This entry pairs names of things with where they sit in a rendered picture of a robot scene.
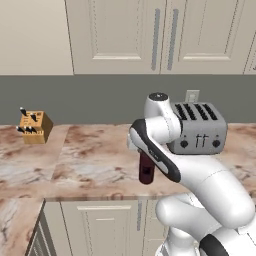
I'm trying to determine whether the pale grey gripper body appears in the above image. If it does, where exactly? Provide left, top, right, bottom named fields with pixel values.
left=126, top=132, right=141, bottom=153

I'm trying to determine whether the dark red bottle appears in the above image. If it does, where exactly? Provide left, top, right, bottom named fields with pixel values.
left=138, top=149, right=157, bottom=185

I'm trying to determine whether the grey four-slot toaster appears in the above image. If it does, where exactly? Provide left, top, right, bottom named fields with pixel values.
left=166, top=102, right=229, bottom=156

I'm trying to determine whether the beige base cupboard door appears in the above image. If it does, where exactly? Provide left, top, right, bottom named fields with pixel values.
left=142, top=199, right=169, bottom=256
left=59, top=199, right=145, bottom=256

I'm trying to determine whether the wooden knife block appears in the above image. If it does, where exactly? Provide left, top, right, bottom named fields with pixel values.
left=15, top=106, right=54, bottom=145

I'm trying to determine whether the beige base cupboard corner panel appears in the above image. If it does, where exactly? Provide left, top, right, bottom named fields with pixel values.
left=24, top=199, right=73, bottom=256

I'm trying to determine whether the grey base cupboard handle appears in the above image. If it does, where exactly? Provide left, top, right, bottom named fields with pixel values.
left=136, top=200, right=144, bottom=232

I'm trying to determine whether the white wall socket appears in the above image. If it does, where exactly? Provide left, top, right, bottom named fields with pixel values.
left=184, top=89, right=201, bottom=104

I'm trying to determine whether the grey cupboard door handle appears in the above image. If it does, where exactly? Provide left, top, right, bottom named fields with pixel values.
left=150, top=7, right=161, bottom=72
left=166, top=7, right=180, bottom=72

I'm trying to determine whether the beige wall cupboard door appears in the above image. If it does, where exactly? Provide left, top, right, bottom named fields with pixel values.
left=243, top=41, right=256, bottom=75
left=160, top=0, right=256, bottom=76
left=64, top=0, right=167, bottom=76

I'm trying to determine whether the beige wall cupboard side panel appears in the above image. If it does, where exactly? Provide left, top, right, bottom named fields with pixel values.
left=0, top=0, right=75, bottom=77

